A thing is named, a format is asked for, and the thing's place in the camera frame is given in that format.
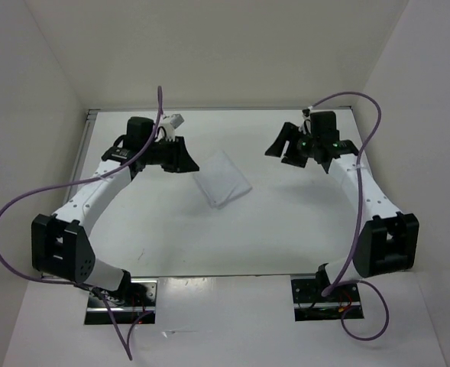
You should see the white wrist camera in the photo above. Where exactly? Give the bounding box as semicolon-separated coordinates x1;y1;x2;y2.
158;114;184;141
299;107;312;135

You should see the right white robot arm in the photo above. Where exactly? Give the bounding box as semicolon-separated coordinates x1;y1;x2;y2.
265;109;419;300

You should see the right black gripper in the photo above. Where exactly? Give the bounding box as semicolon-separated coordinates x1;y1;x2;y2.
264;122;319;168

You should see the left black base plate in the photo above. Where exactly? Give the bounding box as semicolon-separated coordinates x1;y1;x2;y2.
84;278;158;326

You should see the white skirt cloth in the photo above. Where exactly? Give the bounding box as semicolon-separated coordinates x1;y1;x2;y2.
193;151;252;209

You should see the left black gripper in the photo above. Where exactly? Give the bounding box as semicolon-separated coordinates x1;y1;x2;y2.
142;135;199;173

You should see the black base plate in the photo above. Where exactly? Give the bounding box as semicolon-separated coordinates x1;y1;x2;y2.
290;274;364;322
84;278;158;326

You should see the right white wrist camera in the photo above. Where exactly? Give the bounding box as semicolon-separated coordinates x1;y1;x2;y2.
299;107;312;135

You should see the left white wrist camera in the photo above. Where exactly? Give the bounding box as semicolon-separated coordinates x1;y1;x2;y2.
158;114;184;141

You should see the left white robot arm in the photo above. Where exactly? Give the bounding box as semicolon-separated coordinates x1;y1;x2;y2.
31;114;199;306

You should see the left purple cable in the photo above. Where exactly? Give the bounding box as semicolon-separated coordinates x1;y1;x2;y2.
0;85;165;361

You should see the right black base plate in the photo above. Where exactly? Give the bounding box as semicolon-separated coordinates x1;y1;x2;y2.
290;274;364;322

